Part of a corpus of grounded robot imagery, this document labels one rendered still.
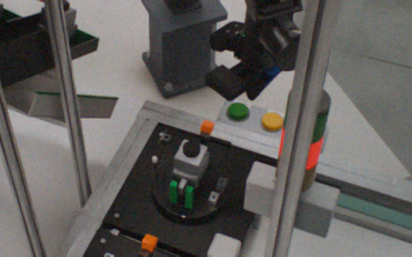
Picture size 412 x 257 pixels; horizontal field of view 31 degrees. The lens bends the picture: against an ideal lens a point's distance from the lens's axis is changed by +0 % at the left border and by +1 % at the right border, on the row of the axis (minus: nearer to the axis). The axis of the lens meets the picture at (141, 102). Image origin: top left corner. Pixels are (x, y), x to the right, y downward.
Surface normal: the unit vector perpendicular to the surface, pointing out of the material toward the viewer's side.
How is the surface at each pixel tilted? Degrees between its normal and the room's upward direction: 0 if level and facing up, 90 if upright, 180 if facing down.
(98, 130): 0
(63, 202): 0
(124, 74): 0
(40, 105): 90
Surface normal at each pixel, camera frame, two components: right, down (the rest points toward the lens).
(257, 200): -0.41, 0.69
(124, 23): -0.04, -0.67
